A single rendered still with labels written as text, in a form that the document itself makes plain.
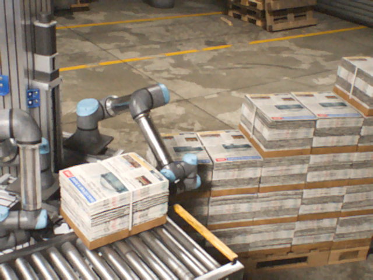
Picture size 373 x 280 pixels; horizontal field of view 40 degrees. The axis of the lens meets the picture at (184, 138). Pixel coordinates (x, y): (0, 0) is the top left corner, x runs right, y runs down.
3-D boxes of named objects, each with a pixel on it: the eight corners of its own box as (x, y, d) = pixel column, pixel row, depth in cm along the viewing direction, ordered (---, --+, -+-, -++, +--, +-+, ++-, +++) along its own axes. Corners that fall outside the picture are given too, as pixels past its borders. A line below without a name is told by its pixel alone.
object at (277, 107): (244, 95, 305) (245, 94, 304) (288, 94, 313) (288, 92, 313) (270, 122, 274) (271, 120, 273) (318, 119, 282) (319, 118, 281)
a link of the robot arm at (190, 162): (186, 163, 247) (184, 183, 252) (201, 156, 255) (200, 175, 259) (174, 157, 252) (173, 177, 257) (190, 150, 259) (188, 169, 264)
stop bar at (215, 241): (178, 206, 243) (178, 203, 242) (238, 259, 212) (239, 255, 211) (172, 208, 241) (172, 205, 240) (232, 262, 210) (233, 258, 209)
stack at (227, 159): (140, 245, 339) (146, 132, 302) (301, 229, 370) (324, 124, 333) (152, 287, 306) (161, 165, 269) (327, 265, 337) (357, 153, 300)
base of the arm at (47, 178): (15, 186, 243) (13, 168, 239) (33, 171, 256) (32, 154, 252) (43, 193, 239) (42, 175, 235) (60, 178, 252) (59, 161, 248)
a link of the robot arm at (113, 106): (87, 102, 291) (147, 86, 251) (108, 96, 301) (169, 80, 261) (93, 122, 292) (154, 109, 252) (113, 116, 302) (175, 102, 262)
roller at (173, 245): (150, 217, 239) (147, 210, 236) (214, 278, 206) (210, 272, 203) (142, 224, 238) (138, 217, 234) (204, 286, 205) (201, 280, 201)
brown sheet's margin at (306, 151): (238, 128, 316) (238, 121, 314) (280, 125, 324) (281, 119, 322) (263, 158, 284) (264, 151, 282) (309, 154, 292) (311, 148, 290)
